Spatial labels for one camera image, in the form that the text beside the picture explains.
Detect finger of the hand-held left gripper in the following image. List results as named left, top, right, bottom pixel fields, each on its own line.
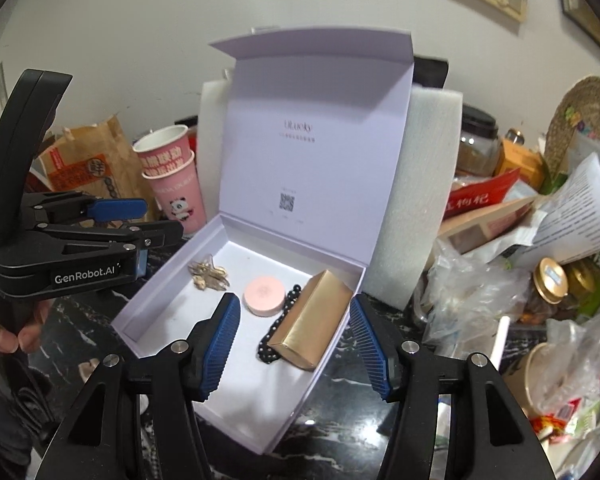
left=27, top=219, right=185, bottom=261
left=22, top=192, right=149, bottom=226

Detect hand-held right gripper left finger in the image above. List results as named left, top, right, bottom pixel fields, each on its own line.
left=35, top=292, right=242, bottom=480

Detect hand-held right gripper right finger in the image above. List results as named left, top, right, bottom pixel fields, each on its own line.
left=348, top=293, right=556, bottom=480

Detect black polka dot scrunchie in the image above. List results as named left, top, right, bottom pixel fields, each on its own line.
left=256, top=284, right=301, bottom=362

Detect gold hair clips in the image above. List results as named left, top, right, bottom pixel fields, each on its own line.
left=187, top=255, right=229, bottom=292

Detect pink round compact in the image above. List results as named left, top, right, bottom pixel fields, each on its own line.
left=244, top=276, right=287, bottom=318

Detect gold rectangular box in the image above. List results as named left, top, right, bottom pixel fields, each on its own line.
left=266, top=270, right=353, bottom=372

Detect white gift box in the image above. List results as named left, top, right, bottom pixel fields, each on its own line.
left=111, top=26, right=414, bottom=453

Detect person's left hand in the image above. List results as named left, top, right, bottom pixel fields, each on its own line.
left=0, top=297, right=56, bottom=356

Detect pink panda paper cup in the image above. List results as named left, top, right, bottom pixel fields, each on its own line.
left=141, top=149, right=206, bottom=235

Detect brown paper bag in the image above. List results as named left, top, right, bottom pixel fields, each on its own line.
left=32, top=114, right=153, bottom=221

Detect pink red print paper cup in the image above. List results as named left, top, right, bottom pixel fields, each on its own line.
left=132, top=125, right=196, bottom=179

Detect clear plastic bag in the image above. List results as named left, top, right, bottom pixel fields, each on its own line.
left=415, top=240, right=531, bottom=356
left=545, top=312, right=600, bottom=411

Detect tan cardboard box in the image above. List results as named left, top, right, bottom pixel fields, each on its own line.
left=437, top=195, right=551, bottom=256

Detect white foam block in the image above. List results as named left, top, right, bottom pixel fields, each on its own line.
left=198, top=80, right=463, bottom=313

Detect red packet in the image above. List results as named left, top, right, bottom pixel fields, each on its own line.
left=442, top=167, right=523, bottom=221

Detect gold lid jar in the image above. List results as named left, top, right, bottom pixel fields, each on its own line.
left=532, top=257, right=568, bottom=306

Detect dark lid glass jar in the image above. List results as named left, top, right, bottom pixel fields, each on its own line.
left=455, top=105, right=501, bottom=176

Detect orange packet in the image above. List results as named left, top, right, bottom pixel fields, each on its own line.
left=495, top=130, right=546, bottom=191

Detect white printed paper leaflet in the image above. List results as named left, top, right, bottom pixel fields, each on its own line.
left=517, top=152, right=600, bottom=266

